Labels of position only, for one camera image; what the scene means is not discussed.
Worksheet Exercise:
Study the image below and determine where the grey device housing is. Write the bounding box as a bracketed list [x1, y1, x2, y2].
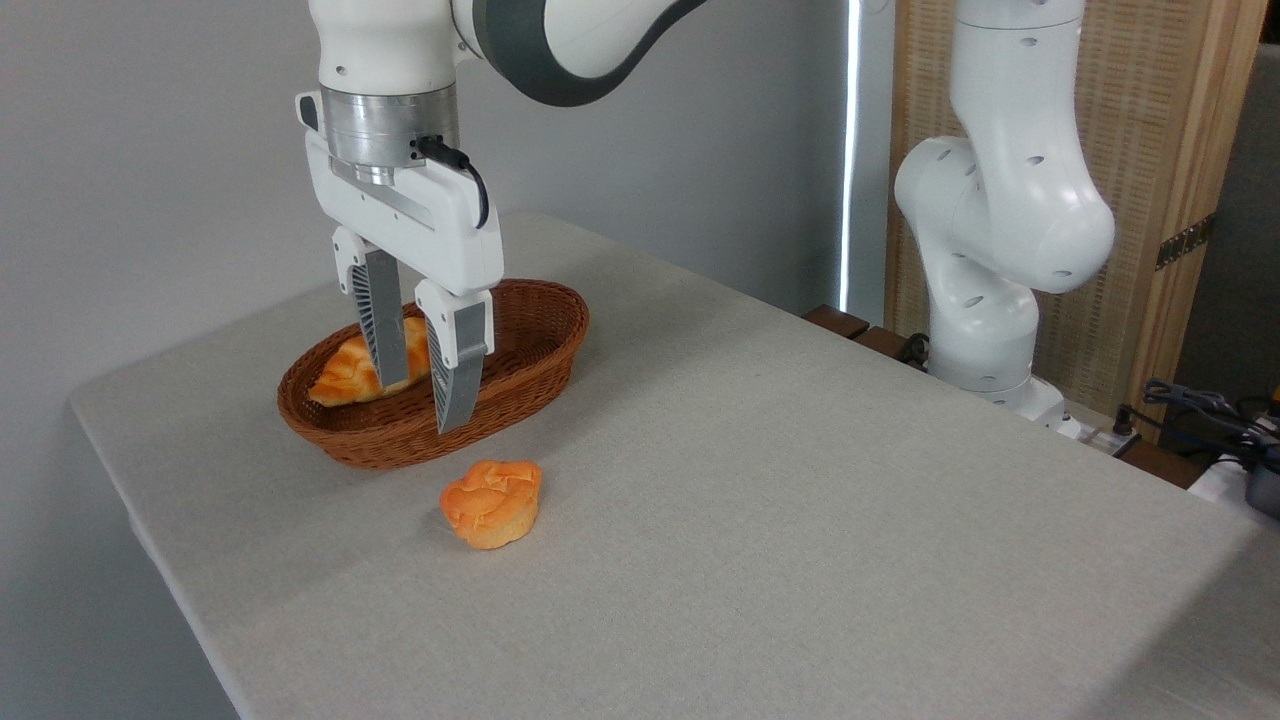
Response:
[1245, 450, 1280, 519]

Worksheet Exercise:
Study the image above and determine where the grey tablecloth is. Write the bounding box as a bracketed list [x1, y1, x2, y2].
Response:
[68, 210, 1280, 720]

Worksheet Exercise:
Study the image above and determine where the black cable bundle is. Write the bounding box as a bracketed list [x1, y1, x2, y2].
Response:
[1143, 378, 1280, 463]

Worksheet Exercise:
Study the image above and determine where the long braided bread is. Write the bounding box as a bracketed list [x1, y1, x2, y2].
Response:
[308, 317, 433, 407]

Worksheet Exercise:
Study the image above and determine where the dark wooden block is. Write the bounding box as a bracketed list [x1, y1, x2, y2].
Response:
[803, 305, 871, 340]
[853, 326, 927, 369]

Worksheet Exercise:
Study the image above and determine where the white power strip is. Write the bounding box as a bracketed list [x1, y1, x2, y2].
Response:
[1040, 400, 1143, 457]

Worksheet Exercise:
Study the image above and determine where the brown wicker basket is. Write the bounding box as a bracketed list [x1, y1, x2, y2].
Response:
[277, 279, 590, 471]

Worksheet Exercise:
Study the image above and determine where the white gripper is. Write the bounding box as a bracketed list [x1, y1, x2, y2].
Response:
[304, 130, 505, 435]

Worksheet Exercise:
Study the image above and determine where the wooden woven folding screen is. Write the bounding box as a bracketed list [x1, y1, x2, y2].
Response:
[885, 0, 1269, 443]

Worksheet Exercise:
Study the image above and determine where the round orange bread bun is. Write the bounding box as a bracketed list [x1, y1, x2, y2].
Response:
[439, 460, 543, 550]

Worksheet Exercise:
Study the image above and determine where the metal screen hinge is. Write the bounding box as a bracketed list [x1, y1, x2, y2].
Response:
[1156, 213, 1216, 271]

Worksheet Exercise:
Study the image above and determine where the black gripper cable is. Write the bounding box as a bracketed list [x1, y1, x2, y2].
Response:
[415, 135, 492, 230]

